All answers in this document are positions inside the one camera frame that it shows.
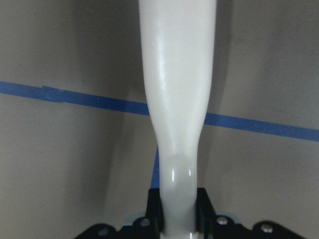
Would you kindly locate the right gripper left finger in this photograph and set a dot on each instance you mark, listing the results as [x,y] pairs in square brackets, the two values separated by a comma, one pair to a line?
[148,226]

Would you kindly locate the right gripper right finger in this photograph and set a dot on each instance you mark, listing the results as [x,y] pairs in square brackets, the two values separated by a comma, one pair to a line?
[216,226]

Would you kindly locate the white hand brush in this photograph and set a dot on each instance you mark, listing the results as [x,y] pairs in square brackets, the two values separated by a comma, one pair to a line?
[177,39]

